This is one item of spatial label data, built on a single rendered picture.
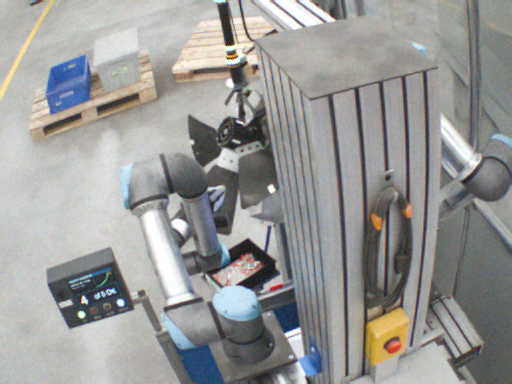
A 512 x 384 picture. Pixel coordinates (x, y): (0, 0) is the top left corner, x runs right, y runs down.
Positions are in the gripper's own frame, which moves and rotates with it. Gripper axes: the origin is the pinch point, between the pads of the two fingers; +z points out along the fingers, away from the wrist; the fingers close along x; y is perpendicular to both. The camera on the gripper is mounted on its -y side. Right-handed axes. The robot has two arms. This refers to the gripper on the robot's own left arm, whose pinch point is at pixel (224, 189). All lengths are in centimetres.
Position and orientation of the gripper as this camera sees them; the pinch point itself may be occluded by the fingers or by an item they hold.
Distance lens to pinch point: 215.4
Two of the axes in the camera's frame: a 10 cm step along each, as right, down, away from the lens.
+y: -8.2, -1.7, 5.5
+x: 2.3, 7.8, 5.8
